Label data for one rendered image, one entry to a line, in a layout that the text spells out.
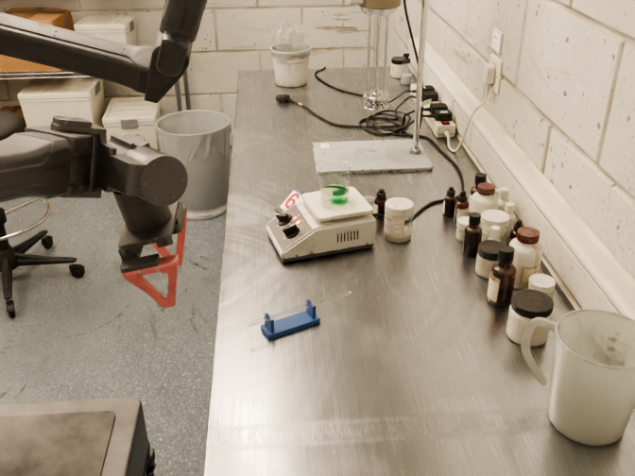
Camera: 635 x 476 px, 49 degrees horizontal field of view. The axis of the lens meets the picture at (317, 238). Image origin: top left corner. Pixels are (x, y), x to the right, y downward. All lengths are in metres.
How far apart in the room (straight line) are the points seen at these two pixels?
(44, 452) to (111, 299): 1.17
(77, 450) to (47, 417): 0.14
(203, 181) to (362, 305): 1.91
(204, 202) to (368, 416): 2.20
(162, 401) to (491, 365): 1.29
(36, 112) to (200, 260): 1.24
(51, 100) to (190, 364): 1.74
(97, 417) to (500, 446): 0.95
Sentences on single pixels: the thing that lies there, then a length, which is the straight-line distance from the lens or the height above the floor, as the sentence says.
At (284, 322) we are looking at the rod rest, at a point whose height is 0.76.
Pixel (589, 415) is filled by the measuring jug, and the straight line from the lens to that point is 1.02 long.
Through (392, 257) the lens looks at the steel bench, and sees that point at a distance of 1.40.
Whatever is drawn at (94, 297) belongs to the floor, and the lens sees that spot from 2.75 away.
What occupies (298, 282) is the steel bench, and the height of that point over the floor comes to 0.75.
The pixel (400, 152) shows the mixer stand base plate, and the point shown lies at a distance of 1.87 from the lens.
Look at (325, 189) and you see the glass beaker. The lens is 1.37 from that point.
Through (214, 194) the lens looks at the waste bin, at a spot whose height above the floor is 0.12.
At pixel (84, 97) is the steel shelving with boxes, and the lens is 3.57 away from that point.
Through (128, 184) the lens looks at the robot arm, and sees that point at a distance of 0.76.
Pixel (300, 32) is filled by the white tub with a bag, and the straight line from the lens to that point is 2.41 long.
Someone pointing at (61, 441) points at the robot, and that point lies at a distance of 1.64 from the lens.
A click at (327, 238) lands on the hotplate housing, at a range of 1.37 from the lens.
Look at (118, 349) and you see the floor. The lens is 2.45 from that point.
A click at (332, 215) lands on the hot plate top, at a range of 1.36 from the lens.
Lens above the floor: 1.47
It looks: 29 degrees down
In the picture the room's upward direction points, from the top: straight up
